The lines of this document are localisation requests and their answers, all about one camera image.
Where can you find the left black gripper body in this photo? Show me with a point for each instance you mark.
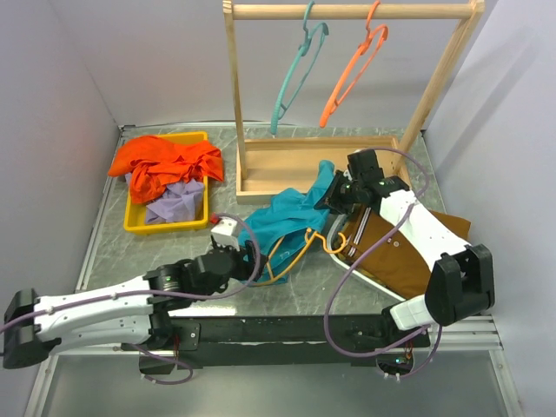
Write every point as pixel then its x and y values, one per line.
pixel 243 269

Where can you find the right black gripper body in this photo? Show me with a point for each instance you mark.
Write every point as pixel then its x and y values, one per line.
pixel 344 193

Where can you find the yellow plastic hanger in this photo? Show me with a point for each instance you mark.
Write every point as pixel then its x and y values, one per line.
pixel 310 236

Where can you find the teal t shirt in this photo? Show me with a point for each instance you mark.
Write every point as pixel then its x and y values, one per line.
pixel 289 214

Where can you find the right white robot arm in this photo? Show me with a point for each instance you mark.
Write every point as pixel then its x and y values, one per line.
pixel 461 282

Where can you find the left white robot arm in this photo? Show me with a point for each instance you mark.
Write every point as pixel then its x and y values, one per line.
pixel 135 312

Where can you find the orange plastic hanger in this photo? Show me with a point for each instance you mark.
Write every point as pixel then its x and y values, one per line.
pixel 376 36

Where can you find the orange t shirt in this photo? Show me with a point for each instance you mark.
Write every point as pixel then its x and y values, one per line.
pixel 154 162

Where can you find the lilac cloth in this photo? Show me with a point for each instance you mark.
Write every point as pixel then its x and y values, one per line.
pixel 180 202

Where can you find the white laundry basket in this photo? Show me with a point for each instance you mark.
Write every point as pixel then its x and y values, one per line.
pixel 337 226

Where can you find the brown trousers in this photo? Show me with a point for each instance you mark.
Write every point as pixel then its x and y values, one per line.
pixel 395 264

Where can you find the yellow plastic tray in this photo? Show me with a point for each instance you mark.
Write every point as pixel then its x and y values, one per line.
pixel 174 226

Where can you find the black base bar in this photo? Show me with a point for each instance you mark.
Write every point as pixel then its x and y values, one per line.
pixel 270 340

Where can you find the aluminium rail frame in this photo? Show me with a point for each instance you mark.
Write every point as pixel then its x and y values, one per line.
pixel 465 378

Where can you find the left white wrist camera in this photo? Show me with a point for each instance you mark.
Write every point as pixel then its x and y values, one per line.
pixel 225 231

